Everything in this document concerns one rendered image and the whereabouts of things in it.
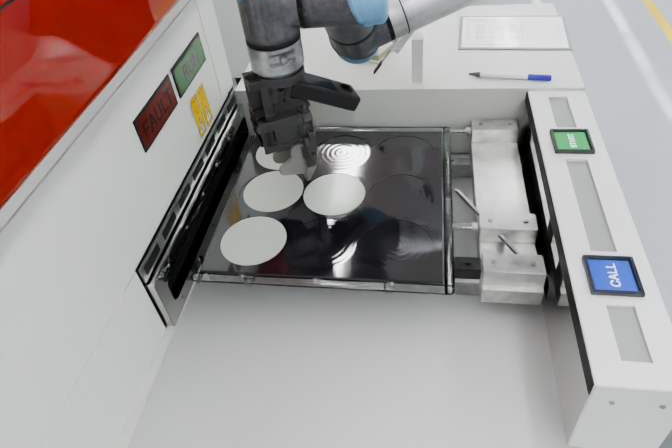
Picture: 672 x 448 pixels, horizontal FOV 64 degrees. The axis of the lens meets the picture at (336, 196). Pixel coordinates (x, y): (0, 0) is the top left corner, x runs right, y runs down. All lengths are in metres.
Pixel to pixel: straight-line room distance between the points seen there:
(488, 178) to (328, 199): 0.27
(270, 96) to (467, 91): 0.38
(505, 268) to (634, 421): 0.22
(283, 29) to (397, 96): 0.34
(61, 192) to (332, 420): 0.42
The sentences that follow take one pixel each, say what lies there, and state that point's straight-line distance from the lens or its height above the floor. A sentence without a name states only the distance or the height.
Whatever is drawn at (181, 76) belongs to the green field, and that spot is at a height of 1.10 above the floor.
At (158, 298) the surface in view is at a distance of 0.77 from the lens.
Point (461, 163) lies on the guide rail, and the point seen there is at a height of 0.85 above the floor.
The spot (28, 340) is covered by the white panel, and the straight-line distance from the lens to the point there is 0.59.
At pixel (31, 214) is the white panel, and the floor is 1.16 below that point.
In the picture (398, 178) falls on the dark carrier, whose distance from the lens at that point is 0.89.
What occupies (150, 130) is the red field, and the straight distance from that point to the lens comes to 0.75.
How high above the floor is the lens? 1.48
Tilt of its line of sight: 42 degrees down
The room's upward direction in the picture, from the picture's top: 7 degrees counter-clockwise
